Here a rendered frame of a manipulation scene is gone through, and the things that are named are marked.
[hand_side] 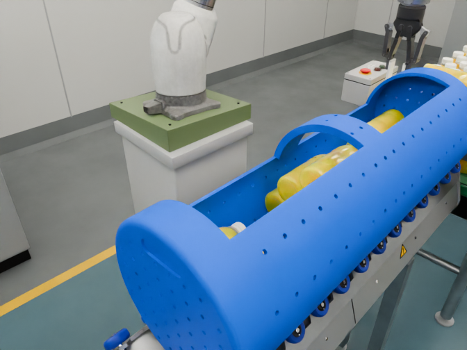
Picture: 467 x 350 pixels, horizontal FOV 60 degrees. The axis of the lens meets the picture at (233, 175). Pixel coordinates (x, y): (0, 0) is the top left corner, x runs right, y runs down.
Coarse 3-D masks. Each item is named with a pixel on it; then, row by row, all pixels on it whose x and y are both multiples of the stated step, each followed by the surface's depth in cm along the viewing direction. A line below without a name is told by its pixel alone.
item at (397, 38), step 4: (400, 28) 120; (400, 32) 120; (396, 36) 122; (396, 40) 123; (400, 40) 124; (392, 44) 124; (396, 44) 123; (392, 48) 125; (396, 48) 125; (392, 52) 125; (388, 56) 126
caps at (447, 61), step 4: (464, 48) 173; (456, 52) 166; (460, 52) 166; (456, 56) 166; (460, 56) 162; (464, 56) 161; (444, 60) 159; (448, 60) 158; (452, 60) 158; (456, 60) 162; (460, 60) 160; (464, 60) 160; (432, 64) 154; (448, 64) 154; (452, 64) 154; (456, 64) 154; (460, 64) 156; (464, 64) 154; (452, 68) 150; (464, 68) 150
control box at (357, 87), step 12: (372, 60) 150; (348, 72) 139; (360, 72) 139; (372, 72) 140; (384, 72) 140; (396, 72) 147; (348, 84) 140; (360, 84) 137; (372, 84) 136; (348, 96) 142; (360, 96) 139
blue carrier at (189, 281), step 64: (320, 128) 77; (448, 128) 88; (256, 192) 88; (320, 192) 62; (384, 192) 70; (128, 256) 62; (192, 256) 49; (256, 256) 52; (320, 256) 58; (192, 320) 54; (256, 320) 50
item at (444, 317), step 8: (464, 200) 145; (456, 208) 141; (464, 208) 141; (464, 216) 137; (424, 256) 177; (432, 256) 175; (440, 264) 173; (448, 264) 171; (464, 264) 165; (456, 272) 169; (464, 272) 166; (456, 280) 171; (464, 280) 167; (456, 288) 171; (464, 288) 170; (448, 296) 177; (456, 296) 173; (448, 304) 177; (456, 304) 176; (440, 312) 187; (448, 312) 179; (440, 320) 183; (448, 320) 183
